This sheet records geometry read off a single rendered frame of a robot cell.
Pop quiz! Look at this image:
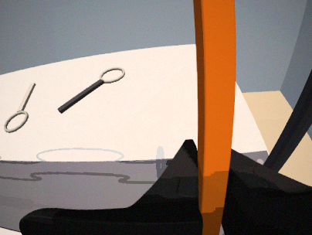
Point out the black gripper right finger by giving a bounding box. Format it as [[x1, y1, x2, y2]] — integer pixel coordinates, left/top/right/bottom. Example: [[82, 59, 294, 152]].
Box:
[[221, 148, 312, 235]]

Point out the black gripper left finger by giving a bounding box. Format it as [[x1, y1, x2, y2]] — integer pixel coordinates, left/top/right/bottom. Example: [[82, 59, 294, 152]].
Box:
[[19, 139, 203, 235]]

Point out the orange handle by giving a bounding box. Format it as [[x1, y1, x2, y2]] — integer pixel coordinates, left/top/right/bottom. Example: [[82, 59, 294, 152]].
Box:
[[193, 0, 236, 235]]

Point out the black handle with grey loop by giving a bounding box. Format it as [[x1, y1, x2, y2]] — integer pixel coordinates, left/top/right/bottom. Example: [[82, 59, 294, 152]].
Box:
[[57, 67, 125, 114]]

